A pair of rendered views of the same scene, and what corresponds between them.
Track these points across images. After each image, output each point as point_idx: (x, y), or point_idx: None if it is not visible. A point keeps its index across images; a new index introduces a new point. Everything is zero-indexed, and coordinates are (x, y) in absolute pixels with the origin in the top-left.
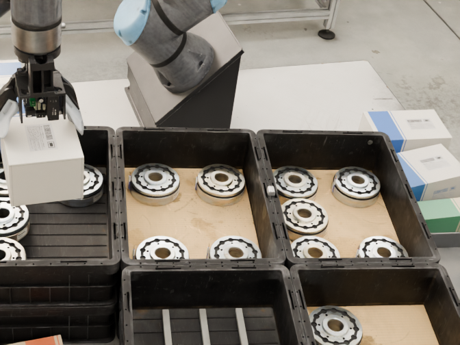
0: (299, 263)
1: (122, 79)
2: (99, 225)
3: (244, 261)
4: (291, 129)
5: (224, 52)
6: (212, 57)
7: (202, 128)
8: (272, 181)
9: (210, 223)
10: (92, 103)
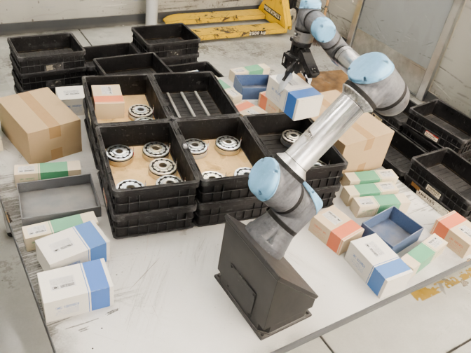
0: (166, 120)
1: (319, 329)
2: None
3: (191, 119)
4: (168, 303)
5: (239, 224)
6: (246, 227)
7: (232, 178)
8: (185, 153)
9: (210, 168)
10: (324, 295)
